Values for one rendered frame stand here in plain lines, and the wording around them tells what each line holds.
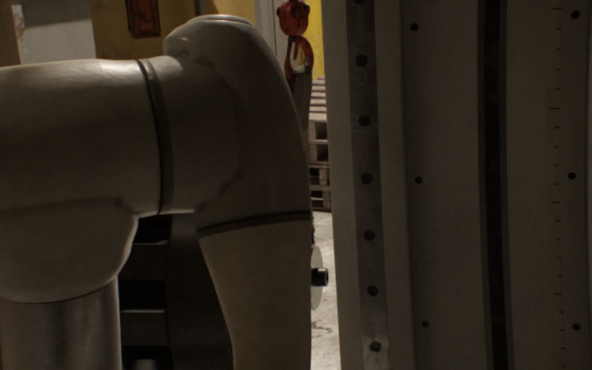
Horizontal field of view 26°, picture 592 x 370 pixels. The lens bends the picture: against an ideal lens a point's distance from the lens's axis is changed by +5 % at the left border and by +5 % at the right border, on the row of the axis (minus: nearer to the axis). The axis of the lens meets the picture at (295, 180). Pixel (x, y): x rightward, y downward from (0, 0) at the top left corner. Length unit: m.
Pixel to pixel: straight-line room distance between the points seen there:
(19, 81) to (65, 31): 6.34
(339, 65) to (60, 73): 0.37
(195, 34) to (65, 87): 0.12
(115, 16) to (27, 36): 1.35
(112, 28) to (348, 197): 7.14
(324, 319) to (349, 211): 3.49
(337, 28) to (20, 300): 0.44
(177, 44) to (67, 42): 6.31
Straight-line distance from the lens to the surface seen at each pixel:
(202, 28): 1.06
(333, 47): 1.30
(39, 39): 7.25
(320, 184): 6.22
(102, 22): 8.38
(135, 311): 2.51
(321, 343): 4.60
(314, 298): 2.63
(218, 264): 1.05
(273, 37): 9.45
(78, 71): 1.03
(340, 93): 1.30
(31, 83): 1.01
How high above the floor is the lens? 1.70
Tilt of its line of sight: 14 degrees down
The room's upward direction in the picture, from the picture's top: 4 degrees counter-clockwise
